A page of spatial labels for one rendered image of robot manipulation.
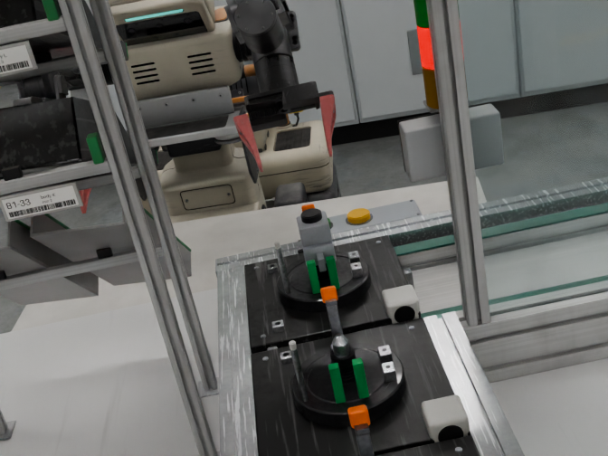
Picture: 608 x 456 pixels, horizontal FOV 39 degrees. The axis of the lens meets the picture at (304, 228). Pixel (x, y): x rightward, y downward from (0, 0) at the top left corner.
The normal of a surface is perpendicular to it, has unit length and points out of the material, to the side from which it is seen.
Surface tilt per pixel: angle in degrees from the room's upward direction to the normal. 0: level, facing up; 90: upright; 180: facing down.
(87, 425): 0
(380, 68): 90
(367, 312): 0
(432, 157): 90
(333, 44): 90
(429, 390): 0
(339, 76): 90
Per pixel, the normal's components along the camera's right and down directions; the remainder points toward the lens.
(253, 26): -0.18, -0.26
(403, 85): -0.04, 0.46
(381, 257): -0.18, -0.88
